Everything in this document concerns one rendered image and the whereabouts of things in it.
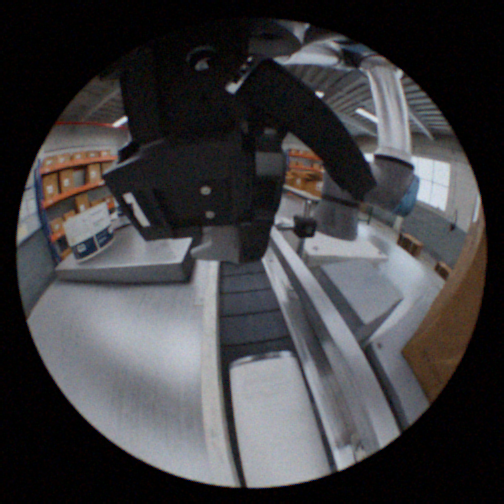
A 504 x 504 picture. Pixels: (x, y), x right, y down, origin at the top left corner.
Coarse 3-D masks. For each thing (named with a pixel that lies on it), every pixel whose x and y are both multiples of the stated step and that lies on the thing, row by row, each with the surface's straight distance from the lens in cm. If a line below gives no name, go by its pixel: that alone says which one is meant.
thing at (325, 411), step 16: (272, 272) 24; (288, 304) 19; (288, 320) 18; (304, 352) 16; (304, 368) 16; (320, 384) 16; (320, 400) 16; (320, 416) 16; (336, 432) 17; (336, 448) 18; (336, 464) 18
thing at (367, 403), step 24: (288, 264) 11; (312, 288) 10; (312, 312) 9; (336, 312) 9; (336, 336) 8; (336, 360) 8; (360, 360) 8; (360, 384) 8; (360, 408) 8; (384, 408) 9; (360, 432) 9; (384, 432) 9
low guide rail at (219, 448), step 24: (216, 264) 19; (216, 288) 16; (216, 312) 14; (216, 336) 13; (216, 360) 12; (216, 384) 11; (216, 408) 11; (216, 432) 11; (216, 456) 12; (216, 480) 13
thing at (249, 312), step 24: (240, 288) 21; (264, 288) 21; (240, 312) 18; (264, 312) 18; (240, 336) 16; (264, 336) 16; (288, 336) 17; (312, 408) 15; (240, 456) 16; (240, 480) 17
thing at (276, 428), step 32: (288, 352) 11; (256, 384) 10; (288, 384) 10; (256, 416) 10; (288, 416) 10; (256, 448) 10; (288, 448) 10; (320, 448) 12; (256, 480) 12; (288, 480) 11
